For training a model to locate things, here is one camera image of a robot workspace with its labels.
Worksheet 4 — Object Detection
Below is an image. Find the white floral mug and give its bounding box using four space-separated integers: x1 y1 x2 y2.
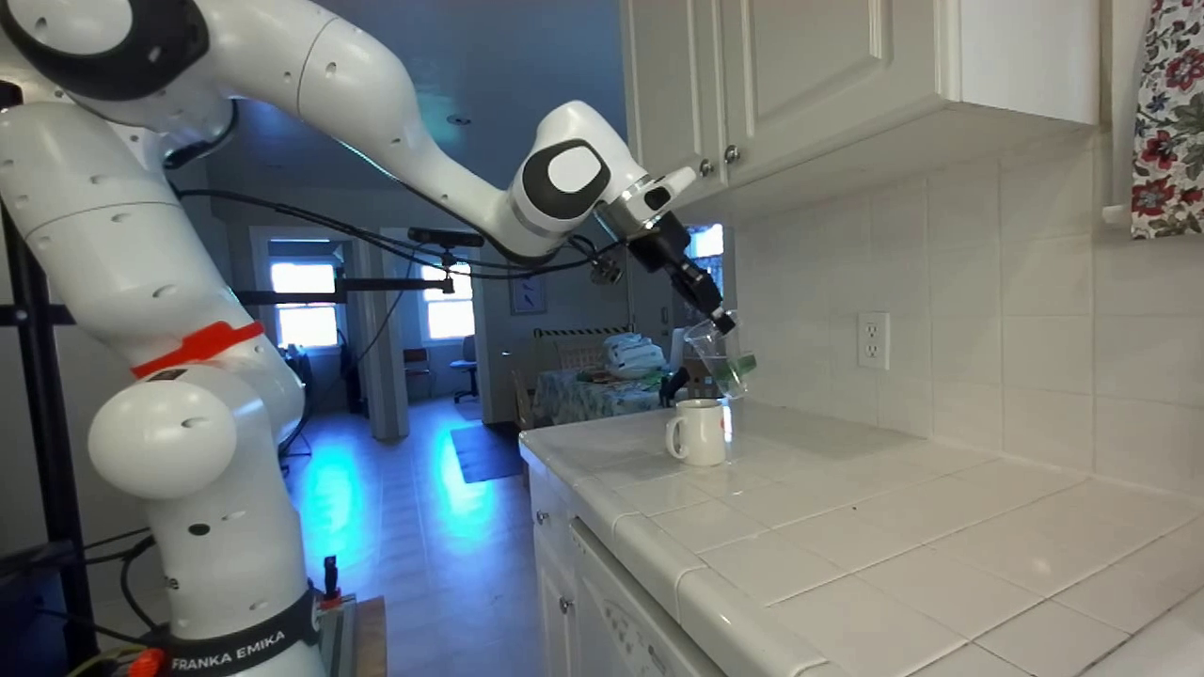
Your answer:
664 396 739 469

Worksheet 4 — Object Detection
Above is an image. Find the red black clamp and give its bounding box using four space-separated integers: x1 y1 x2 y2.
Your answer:
315 554 349 613

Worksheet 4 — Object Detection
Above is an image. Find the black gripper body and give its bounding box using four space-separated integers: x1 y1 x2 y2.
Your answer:
622 207 730 318

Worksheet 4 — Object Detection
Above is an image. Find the folded white towel stack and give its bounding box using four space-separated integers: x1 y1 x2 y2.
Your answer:
600 327 671 381

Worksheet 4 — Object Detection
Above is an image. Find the dark floor rug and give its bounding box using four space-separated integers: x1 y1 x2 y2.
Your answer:
447 421 529 487

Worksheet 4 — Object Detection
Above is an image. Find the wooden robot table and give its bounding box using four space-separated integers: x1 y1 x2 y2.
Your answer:
314 589 395 677

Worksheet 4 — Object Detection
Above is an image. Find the floral window curtain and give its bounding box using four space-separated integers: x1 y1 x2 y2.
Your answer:
1126 0 1204 245

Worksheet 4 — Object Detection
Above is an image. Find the black tripod stand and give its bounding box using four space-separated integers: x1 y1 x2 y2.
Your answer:
0 202 102 670

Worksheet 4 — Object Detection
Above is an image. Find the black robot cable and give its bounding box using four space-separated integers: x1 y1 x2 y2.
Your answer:
166 180 632 283

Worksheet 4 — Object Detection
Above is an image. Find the white upper wall cabinet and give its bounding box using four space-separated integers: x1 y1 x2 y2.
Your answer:
617 0 1108 213

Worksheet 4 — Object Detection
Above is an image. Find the white wall outlet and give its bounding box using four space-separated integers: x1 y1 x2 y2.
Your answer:
853 309 894 377

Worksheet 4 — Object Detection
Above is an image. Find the white under-counter cabinet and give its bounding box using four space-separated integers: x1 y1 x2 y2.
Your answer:
524 455 728 677

